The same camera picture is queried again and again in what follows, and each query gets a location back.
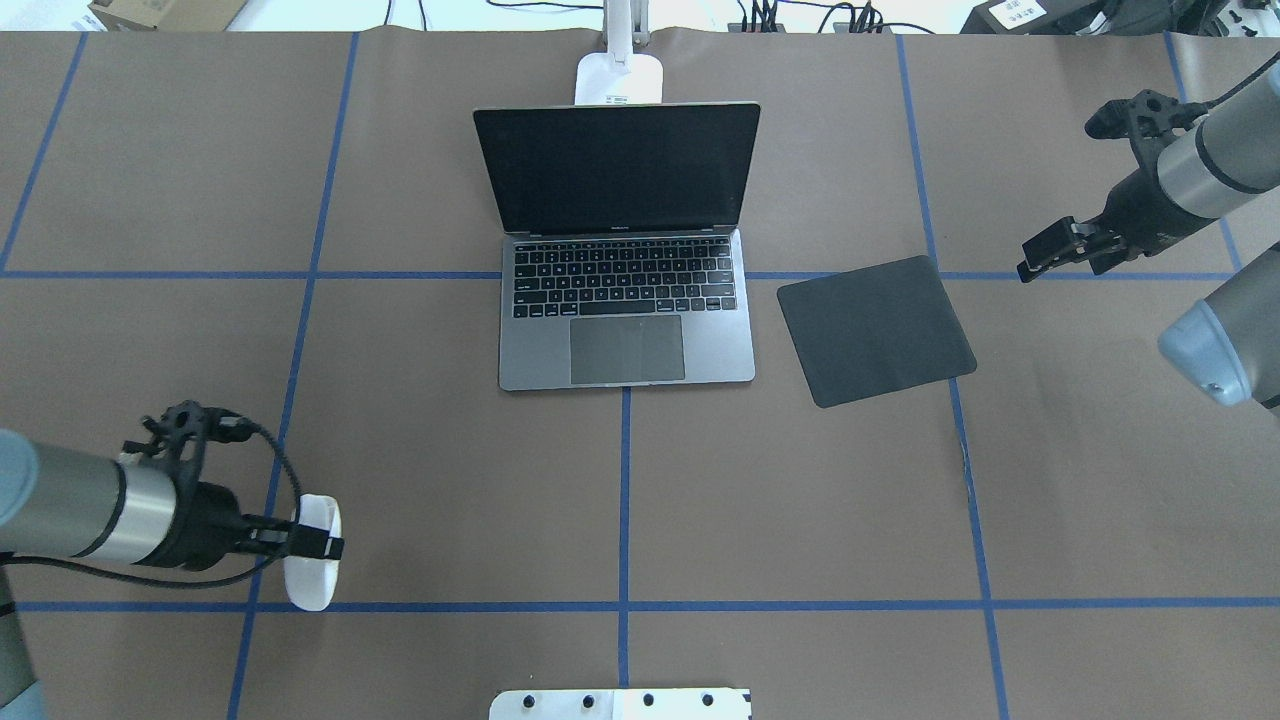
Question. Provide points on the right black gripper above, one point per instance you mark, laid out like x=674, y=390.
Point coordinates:
x=1137, y=206

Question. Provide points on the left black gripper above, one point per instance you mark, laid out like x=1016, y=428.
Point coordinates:
x=203, y=523

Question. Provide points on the white computer mouse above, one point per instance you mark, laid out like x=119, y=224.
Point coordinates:
x=311, y=568

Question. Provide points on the black mouse pad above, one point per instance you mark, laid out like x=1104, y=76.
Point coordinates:
x=875, y=330

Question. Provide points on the grey laptop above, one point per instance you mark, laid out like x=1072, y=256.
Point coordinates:
x=622, y=251

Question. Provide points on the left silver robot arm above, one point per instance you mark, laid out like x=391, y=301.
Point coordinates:
x=68, y=510

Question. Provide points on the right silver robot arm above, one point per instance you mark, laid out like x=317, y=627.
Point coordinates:
x=1195, y=164

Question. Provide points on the white desk lamp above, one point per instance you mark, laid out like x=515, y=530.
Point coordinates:
x=619, y=74

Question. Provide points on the black labelled box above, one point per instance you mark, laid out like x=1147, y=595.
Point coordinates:
x=1054, y=18

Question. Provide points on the brown cardboard box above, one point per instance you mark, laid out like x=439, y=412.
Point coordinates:
x=166, y=16

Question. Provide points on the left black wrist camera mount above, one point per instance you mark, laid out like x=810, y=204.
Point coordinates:
x=178, y=438

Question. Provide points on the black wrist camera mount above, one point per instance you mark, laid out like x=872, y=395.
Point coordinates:
x=1149, y=121
x=178, y=438

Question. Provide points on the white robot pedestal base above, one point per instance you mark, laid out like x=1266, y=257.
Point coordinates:
x=624, y=703

